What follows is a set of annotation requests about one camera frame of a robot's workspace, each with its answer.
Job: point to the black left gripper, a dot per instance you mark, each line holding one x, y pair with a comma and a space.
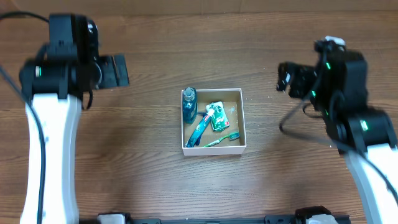
117, 70

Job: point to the blue mouthwash bottle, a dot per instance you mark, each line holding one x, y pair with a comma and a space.
189, 105

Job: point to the green toothbrush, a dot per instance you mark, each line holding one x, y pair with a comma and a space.
232, 136

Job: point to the green soap package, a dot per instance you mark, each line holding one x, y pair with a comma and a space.
219, 121

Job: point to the teal toothpaste tube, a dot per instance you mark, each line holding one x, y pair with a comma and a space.
200, 129

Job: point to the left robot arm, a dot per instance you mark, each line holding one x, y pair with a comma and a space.
53, 85

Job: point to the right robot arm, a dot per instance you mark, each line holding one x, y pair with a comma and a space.
363, 135

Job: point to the white cardboard box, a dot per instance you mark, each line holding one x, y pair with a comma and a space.
232, 99

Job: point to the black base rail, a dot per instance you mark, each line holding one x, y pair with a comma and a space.
316, 214

